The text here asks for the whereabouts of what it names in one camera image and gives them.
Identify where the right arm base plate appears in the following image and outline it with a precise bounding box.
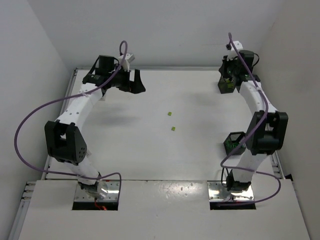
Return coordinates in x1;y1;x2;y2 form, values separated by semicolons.
207;181;254;203

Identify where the white front platform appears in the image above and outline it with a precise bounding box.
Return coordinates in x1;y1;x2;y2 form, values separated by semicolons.
17;180;309;240

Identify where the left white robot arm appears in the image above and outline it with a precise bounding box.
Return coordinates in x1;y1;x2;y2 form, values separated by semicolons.
44;53;146;197

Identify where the black slotted container near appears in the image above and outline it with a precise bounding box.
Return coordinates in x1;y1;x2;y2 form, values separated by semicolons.
223;131;246;156

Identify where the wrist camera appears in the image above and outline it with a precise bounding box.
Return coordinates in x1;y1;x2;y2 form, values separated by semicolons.
226;41;243;61
117;53;135;71

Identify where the black slotted container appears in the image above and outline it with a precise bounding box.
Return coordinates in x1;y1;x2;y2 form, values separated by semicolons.
217;76;235;94
223;131;246;156

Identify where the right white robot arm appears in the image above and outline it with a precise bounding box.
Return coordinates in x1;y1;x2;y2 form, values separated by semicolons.
219;50;289;192

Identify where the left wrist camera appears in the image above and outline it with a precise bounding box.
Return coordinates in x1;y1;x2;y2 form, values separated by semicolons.
117;53;135;71

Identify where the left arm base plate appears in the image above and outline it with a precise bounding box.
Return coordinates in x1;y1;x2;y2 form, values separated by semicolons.
74;180;120;203

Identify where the black slotted container far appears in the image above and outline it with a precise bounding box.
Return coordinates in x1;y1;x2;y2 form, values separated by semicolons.
217;76;235;94

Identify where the black base cable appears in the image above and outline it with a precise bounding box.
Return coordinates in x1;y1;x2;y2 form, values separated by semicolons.
221;167;233;193

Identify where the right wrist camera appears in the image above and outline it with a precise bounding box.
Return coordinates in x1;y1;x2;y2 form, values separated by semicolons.
226;41;243;61

